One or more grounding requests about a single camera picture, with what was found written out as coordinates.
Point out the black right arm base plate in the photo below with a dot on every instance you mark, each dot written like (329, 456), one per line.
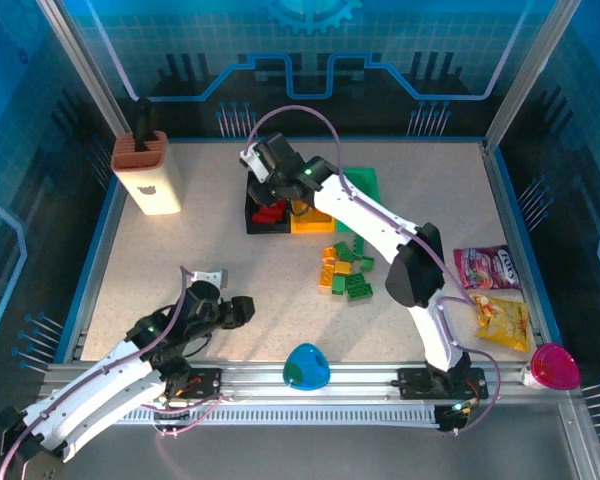
(412, 382)

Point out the white knife block brown top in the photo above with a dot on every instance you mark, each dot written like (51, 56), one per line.
(152, 185)

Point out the black controller board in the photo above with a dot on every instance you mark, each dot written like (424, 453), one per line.
(450, 417)
(172, 411)

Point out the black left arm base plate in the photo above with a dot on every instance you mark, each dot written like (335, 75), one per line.
(205, 382)

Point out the black plastic bin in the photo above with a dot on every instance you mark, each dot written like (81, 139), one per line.
(270, 229)

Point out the aluminium front rail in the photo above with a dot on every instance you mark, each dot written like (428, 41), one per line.
(260, 380)

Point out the small white container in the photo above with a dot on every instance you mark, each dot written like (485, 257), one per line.
(528, 376)

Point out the rounded yellow lego piece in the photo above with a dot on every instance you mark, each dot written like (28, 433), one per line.
(342, 268)

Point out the yellow plastic bin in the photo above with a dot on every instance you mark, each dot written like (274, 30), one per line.
(310, 227)

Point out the purple candy bag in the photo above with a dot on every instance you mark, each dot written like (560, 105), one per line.
(485, 267)

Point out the red lego brick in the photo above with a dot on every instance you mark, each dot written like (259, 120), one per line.
(279, 208)

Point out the yellow snack bag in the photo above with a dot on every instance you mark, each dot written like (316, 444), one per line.
(505, 325)

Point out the aluminium frame post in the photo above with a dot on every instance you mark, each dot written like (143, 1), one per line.
(535, 65)
(83, 65)

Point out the aluminium side rail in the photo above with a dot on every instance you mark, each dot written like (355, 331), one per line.
(502, 200)

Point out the green plastic bin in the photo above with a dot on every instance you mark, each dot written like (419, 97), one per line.
(365, 180)

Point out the large red lego piece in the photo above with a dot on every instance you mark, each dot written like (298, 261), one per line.
(265, 216)

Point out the yellow lego brick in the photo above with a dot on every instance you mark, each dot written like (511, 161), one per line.
(328, 253)
(326, 276)

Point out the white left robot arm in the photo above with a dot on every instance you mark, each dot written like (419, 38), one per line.
(105, 395)

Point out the blue egg-shaped plastic toy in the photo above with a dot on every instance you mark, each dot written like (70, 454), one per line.
(306, 367)

